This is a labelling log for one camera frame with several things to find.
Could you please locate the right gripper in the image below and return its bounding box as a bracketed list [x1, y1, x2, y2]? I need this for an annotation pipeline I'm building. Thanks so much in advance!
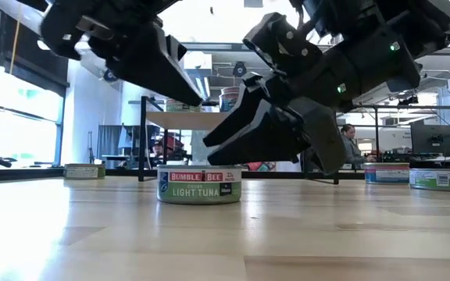
[203, 12, 366, 175]

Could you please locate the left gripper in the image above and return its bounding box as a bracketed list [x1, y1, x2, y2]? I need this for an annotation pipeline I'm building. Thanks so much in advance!
[40, 3, 205, 107]

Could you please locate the silver-lid green albacore can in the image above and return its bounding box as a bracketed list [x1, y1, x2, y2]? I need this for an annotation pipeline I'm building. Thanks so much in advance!
[165, 101, 203, 113]

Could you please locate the Bumble Bee light tuna can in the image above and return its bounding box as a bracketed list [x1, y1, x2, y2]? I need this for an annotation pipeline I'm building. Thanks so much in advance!
[409, 168, 450, 193]
[156, 164, 243, 205]
[63, 163, 107, 181]

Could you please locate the colourful patterned panel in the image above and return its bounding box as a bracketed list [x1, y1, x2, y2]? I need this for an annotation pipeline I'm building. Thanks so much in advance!
[246, 161, 277, 173]

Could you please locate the gray partition panel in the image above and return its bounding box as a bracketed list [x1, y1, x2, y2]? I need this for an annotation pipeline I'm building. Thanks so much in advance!
[97, 124, 123, 159]

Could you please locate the person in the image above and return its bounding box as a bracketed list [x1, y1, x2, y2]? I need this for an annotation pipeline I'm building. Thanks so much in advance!
[340, 123, 370, 165]

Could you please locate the black ceiling-hung device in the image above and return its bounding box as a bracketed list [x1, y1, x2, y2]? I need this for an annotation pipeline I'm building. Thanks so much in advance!
[398, 94, 420, 107]

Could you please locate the black office desk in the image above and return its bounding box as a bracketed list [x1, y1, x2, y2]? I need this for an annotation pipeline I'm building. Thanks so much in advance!
[365, 154, 450, 169]

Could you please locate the black computer monitor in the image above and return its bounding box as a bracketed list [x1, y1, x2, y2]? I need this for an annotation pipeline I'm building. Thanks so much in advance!
[411, 123, 450, 156]

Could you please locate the black dome camera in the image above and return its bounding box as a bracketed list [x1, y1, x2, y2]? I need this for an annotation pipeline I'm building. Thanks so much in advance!
[231, 61, 248, 78]

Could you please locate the wooden shelf with black frame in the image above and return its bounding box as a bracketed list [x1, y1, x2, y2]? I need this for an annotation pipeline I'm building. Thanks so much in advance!
[137, 95, 341, 185]

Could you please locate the yellow strap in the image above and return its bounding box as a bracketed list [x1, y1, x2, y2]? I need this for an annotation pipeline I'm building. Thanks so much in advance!
[9, 7, 22, 75]

